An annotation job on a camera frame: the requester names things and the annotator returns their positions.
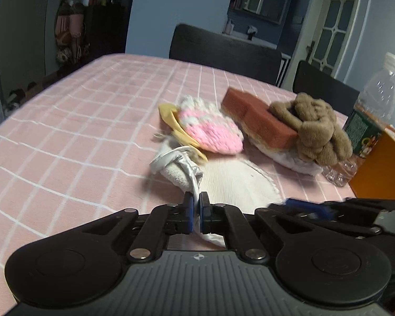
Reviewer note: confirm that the dark wooden cabinet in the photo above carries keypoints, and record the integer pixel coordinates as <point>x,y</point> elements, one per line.
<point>105,29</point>

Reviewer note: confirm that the clear plastic water bottle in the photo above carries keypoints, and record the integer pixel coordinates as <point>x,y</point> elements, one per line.
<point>375,98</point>

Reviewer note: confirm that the pink checked tablecloth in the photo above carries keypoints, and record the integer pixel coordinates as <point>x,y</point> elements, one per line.
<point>85,121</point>

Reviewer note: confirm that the black faucet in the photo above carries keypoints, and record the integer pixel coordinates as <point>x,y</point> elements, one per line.
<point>251,32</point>

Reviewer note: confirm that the black dining chair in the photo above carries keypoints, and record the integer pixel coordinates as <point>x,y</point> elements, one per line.
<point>217,52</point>
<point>322,85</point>

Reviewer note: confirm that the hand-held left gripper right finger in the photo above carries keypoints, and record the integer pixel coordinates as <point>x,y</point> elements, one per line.
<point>204,212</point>

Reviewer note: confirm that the yellow cloth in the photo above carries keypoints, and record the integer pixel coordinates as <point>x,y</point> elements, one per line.
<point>171,115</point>

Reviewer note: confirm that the pink white knitted glove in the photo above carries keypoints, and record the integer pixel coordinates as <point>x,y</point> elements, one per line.
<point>210,128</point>

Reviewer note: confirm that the white glazed door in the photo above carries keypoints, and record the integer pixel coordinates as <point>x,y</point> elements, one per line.
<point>335,23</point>

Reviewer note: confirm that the brown plush toy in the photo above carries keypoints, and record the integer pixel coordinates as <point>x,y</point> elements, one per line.
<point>316,128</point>

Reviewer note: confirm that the orange cardboard box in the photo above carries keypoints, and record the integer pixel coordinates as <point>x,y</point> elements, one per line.
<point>385,168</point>

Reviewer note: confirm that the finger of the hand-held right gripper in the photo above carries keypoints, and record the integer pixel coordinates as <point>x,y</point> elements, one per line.
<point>311,208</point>

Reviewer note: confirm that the red-brown sponge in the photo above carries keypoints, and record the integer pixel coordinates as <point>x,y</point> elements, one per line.
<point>256,115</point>

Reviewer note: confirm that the pink wrapped bouquets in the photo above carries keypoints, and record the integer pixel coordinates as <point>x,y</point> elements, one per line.
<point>69,29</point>

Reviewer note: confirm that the pink lotion bottle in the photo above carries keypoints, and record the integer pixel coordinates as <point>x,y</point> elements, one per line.
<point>229,27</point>

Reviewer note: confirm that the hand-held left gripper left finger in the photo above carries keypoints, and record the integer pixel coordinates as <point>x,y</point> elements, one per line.
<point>189,212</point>

